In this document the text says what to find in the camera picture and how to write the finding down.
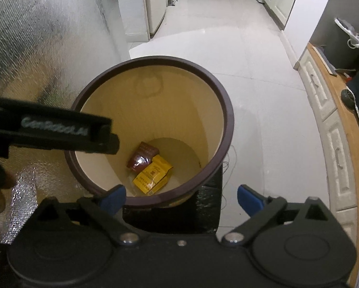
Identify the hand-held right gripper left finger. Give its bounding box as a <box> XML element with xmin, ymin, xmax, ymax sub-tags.
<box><xmin>35</xmin><ymin>185</ymin><xmax>139</xmax><ymax>246</ymax></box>

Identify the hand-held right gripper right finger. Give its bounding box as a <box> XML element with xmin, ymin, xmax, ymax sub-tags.
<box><xmin>221</xmin><ymin>184</ymin><xmax>331</xmax><ymax>245</ymax></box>

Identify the cream bin with brown rim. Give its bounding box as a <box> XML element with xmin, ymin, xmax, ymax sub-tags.
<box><xmin>64</xmin><ymin>55</ymin><xmax>234</xmax><ymax>207</ymax></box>

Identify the yellow cigarette box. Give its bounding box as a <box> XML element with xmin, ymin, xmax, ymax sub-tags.
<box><xmin>133</xmin><ymin>154</ymin><xmax>174</xmax><ymax>195</ymax></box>

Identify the red-brown cigarette packet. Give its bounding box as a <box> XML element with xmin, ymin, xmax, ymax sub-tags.
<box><xmin>126</xmin><ymin>142</ymin><xmax>159</xmax><ymax>171</ymax></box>

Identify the silver foil sheet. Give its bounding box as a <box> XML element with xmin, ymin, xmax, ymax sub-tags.
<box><xmin>0</xmin><ymin>0</ymin><xmax>129</xmax><ymax>244</ymax></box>

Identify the white cabinet with wooden top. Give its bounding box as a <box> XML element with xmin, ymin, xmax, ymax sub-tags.
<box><xmin>294</xmin><ymin>42</ymin><xmax>359</xmax><ymax>287</ymax></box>

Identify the white refrigerator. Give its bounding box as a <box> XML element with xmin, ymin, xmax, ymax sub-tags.
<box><xmin>115</xmin><ymin>0</ymin><xmax>181</xmax><ymax>41</ymax></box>

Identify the thin wire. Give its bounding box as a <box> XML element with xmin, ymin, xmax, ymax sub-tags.
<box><xmin>221</xmin><ymin>144</ymin><xmax>237</xmax><ymax>207</ymax></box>

